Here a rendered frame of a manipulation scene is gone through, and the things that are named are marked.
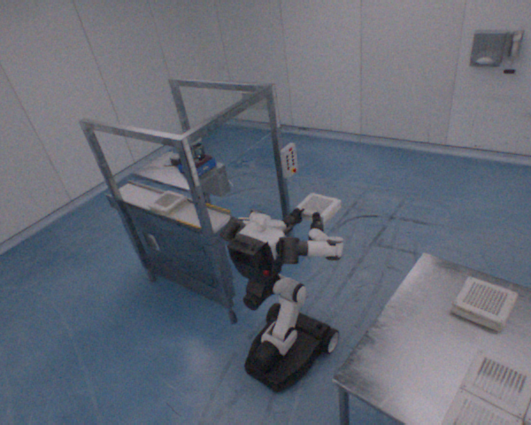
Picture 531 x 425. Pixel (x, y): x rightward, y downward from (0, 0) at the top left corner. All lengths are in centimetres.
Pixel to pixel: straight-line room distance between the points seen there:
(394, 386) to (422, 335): 35
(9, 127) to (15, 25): 116
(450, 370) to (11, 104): 522
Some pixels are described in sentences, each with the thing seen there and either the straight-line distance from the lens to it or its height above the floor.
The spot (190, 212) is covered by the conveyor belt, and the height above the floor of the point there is 94.
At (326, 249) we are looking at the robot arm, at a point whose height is 121.
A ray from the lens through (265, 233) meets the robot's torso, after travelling 231.
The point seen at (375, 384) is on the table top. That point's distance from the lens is 210.
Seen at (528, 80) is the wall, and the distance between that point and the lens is 543.
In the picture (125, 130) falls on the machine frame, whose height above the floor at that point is 175.
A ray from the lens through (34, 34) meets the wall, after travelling 586.
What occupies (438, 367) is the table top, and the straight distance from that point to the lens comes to 219.
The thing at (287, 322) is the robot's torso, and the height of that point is 40.
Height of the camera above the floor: 267
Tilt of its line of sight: 36 degrees down
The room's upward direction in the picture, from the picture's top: 11 degrees counter-clockwise
